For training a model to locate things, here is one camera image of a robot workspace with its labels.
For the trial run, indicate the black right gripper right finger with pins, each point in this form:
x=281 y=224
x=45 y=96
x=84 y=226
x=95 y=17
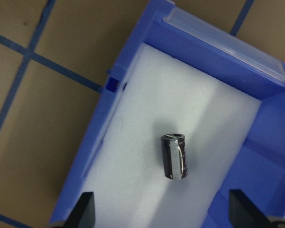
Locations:
x=243 y=213

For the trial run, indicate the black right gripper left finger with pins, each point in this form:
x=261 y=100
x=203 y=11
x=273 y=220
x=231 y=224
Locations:
x=83 y=213

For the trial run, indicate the small black capacitor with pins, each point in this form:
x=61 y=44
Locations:
x=173 y=155

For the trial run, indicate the blue plastic bin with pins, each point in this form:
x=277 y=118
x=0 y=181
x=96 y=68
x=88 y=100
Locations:
x=259 y=167

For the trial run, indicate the white foam bin liner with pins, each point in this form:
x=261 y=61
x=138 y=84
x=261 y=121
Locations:
x=164 y=95

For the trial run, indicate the clear bin label holder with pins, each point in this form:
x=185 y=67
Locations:
x=227 y=43

